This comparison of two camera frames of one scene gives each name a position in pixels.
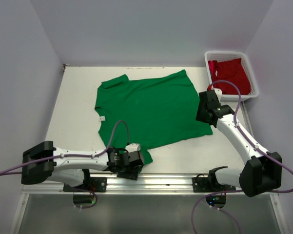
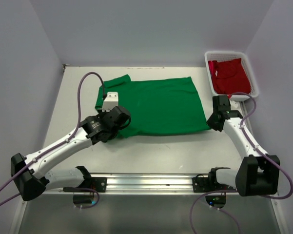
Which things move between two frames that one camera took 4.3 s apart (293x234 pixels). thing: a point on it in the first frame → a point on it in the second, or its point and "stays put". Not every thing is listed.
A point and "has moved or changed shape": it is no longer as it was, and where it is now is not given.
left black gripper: [133, 174] → [101, 114]
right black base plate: [209, 184] stays put
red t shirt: [232, 70] stays put
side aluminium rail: [246, 117] stays put
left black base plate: [97, 185] stays put
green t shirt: [148, 112] has moved or changed shape
